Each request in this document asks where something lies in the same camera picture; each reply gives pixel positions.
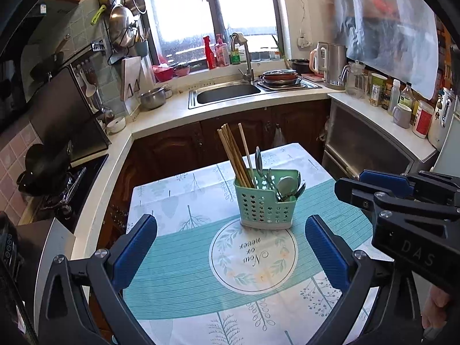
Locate hanging plastic bag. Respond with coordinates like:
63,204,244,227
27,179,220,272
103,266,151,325
270,126,287,149

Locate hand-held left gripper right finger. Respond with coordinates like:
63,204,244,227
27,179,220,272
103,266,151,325
305,214,428,345

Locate hanging steel pot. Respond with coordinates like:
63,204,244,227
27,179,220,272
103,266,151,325
124,0,148,15

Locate clear plastic bottle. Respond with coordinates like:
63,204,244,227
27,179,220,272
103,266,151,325
388,79,400,116

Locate leaf printed tablecloth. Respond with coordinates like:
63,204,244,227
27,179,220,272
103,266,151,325
124,143,382,345

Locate steel countertop appliance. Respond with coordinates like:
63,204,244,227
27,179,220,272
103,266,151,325
0,212,77,345

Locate grey mug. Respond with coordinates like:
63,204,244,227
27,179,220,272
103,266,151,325
392,103,412,129

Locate pink soap bottle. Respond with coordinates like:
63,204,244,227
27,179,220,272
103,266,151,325
214,34,231,68

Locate black clay pot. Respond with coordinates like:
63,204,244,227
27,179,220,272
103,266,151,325
289,58,313,75

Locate stack of plates and pans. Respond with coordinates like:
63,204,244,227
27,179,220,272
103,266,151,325
260,69,302,90

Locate white canister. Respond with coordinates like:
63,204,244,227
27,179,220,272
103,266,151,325
428,87,459,150

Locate black wok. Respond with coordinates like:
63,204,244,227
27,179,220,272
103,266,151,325
16,140,74,196

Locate black range hood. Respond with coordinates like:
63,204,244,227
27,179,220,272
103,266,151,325
0,3,113,162

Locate steel cabinet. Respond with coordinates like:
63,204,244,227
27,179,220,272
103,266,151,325
321,99,419,182

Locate white jar with red label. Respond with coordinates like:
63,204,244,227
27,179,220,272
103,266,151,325
413,101,435,139

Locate steel faucet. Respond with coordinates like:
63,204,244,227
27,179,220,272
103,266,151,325
230,32,256,83

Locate white ladle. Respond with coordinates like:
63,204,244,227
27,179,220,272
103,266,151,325
79,70,97,97

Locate stainless steel sink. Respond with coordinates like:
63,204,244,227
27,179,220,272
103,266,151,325
187,77,323,110

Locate steel mixing bowl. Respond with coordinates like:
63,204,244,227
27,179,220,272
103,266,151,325
139,86,168,110

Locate white bowl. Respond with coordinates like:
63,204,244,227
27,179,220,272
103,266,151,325
107,116,126,133

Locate green labelled jar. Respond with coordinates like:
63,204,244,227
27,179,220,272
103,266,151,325
369,73,388,106

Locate glass pitcher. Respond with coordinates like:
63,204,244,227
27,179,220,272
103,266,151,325
340,60,367,99

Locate steel electric kettle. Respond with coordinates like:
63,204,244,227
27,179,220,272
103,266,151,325
310,41,347,90

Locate red spray bottle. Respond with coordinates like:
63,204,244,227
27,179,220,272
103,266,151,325
203,36,217,70

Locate clear plastic sheet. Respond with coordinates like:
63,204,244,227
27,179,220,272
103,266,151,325
329,0,441,99

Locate green plastic utensil basket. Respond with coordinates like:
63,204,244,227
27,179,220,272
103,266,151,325
233,169,302,230

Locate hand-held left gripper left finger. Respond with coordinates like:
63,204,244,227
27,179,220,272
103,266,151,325
38,214,159,345

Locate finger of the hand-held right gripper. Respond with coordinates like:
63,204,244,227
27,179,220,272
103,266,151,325
359,170,460,207
334,179,460,223

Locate person's right hand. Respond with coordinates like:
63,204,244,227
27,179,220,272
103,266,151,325
421,287,451,331

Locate brown wooden cabinets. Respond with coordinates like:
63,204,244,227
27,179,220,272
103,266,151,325
97,99,331,245

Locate window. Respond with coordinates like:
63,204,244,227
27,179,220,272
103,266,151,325
135,0,290,67

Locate white cutting board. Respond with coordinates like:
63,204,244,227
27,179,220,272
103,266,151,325
120,55,142,101

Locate red basin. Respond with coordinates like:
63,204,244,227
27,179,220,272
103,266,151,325
152,64,175,83

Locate black stove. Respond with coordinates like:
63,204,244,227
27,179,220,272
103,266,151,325
18,154,108,223

